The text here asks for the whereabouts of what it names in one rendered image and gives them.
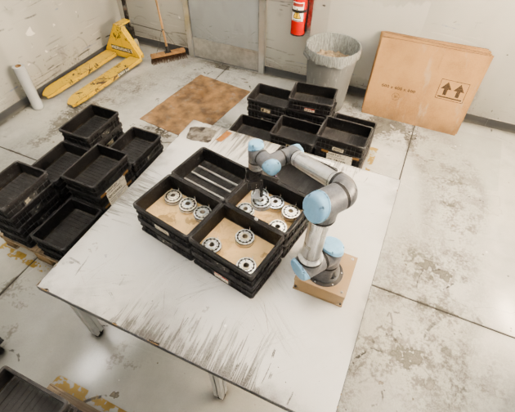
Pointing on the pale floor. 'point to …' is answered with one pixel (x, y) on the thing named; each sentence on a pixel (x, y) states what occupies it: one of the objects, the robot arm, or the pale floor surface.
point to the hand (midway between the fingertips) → (260, 196)
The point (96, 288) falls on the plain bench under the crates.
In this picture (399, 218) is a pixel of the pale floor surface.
